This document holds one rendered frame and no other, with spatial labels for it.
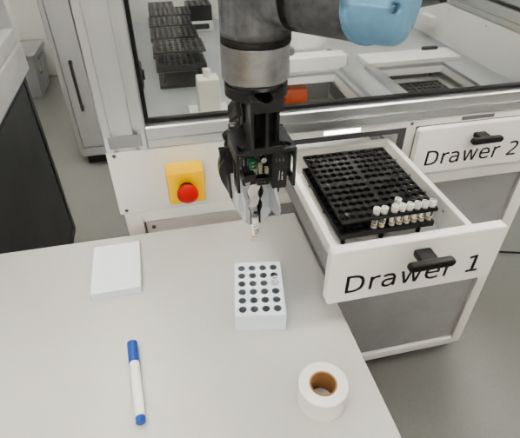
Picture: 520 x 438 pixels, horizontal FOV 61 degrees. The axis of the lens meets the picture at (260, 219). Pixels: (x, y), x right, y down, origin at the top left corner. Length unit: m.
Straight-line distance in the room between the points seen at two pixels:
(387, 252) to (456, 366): 1.12
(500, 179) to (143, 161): 0.88
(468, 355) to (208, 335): 1.22
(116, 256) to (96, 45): 0.38
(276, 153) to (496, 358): 1.46
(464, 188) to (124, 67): 0.85
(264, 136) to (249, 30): 0.11
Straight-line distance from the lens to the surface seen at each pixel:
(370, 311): 1.41
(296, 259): 0.87
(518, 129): 1.16
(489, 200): 1.30
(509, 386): 1.79
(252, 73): 0.47
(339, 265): 0.66
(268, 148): 0.50
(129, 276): 0.85
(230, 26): 0.47
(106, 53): 0.81
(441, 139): 1.05
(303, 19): 0.43
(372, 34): 0.41
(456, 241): 0.74
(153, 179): 0.91
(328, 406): 0.64
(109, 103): 0.84
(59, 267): 0.94
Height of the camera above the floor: 1.36
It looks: 38 degrees down
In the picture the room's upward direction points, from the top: straight up
